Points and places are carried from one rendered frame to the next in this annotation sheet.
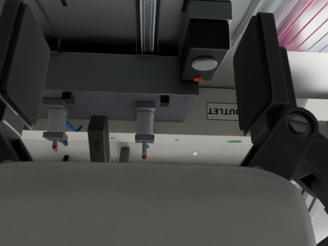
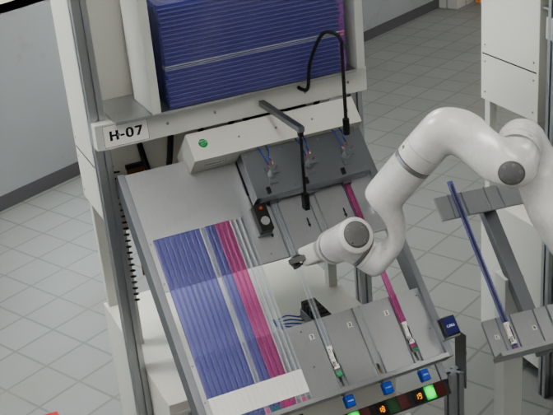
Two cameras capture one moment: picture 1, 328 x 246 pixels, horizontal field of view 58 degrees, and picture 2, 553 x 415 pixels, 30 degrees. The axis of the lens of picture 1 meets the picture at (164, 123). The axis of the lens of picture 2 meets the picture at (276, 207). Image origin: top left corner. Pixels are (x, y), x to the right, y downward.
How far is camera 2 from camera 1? 2.53 m
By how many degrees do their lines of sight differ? 63
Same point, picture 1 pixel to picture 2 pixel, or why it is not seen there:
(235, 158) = (185, 115)
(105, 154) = (304, 202)
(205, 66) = (265, 220)
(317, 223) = not seen: outside the picture
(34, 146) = (318, 90)
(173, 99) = (264, 190)
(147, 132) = (274, 174)
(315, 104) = not seen: outside the picture
